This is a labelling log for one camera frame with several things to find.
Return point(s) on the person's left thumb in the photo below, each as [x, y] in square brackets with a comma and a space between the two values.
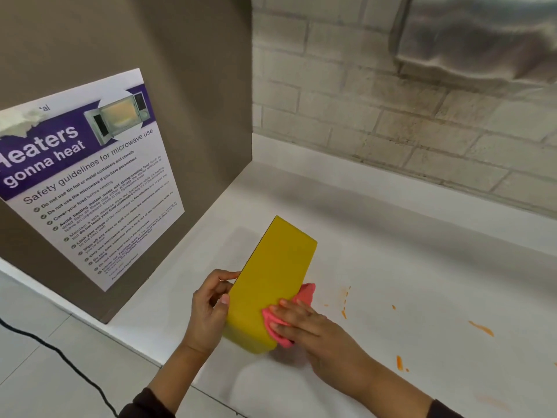
[221, 305]

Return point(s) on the stainless steel hood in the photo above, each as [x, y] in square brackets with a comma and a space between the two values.
[478, 34]

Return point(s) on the pink cleaning cloth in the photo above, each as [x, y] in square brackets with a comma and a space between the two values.
[278, 333]

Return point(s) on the person's right forearm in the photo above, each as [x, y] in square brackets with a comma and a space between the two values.
[391, 391]

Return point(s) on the person's left hand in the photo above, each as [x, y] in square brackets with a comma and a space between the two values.
[204, 317]

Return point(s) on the purple and white safety poster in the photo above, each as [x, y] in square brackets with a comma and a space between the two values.
[87, 178]

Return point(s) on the person's right fingers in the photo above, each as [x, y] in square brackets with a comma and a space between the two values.
[289, 317]

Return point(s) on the yellow box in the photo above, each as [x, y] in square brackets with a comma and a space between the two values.
[272, 274]

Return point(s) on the person's left forearm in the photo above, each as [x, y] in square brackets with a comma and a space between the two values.
[176, 378]

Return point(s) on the person's right hand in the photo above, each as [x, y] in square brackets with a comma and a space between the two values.
[326, 343]

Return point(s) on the brown partition panel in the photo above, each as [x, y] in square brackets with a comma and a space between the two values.
[182, 47]

